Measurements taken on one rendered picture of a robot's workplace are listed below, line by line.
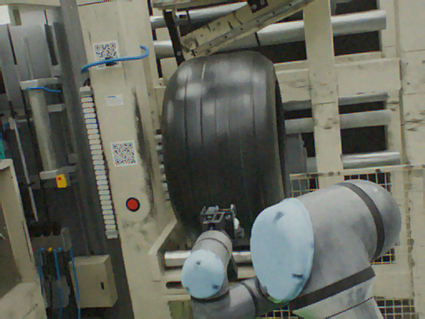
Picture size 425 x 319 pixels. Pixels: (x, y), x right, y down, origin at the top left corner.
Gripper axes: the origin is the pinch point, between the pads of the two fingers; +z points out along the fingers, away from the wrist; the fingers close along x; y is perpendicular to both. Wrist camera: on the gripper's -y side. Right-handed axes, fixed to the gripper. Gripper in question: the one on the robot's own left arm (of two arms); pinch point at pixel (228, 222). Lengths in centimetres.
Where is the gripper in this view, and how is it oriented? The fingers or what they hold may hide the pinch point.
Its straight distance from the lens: 129.9
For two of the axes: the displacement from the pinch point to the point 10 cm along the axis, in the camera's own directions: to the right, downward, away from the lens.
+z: 1.7, -2.4, 9.6
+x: -9.8, 0.9, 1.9
